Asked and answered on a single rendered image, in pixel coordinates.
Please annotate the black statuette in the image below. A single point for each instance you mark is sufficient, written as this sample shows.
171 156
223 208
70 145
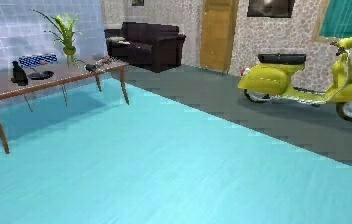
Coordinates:
18 75

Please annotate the reddish small items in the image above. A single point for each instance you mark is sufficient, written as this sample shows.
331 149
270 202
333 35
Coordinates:
104 60

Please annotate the black flat dish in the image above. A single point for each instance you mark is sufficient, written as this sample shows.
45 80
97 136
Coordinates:
40 74

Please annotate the teal window with wooden frame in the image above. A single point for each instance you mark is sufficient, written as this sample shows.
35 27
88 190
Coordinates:
342 16

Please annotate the pale items on sofa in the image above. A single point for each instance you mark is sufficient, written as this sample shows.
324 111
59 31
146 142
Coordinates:
117 40

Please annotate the green house plant in vase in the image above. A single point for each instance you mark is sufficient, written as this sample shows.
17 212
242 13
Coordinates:
66 33

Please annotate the small dark object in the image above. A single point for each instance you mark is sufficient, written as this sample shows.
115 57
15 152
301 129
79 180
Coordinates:
90 68

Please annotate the dark brown sofa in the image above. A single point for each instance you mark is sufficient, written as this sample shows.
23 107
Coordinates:
150 45

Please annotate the dark framed wall picture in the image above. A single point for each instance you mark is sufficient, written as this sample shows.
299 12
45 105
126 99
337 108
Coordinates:
270 8

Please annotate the wooden room door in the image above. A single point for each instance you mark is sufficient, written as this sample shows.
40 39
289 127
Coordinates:
217 33

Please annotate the brown wooden table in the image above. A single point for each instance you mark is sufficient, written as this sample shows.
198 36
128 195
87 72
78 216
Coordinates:
57 78

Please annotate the small dark framed picture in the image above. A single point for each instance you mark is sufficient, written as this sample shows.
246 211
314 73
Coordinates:
137 2

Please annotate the yellow motor scooter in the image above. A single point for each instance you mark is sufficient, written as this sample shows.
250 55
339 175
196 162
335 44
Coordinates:
274 80

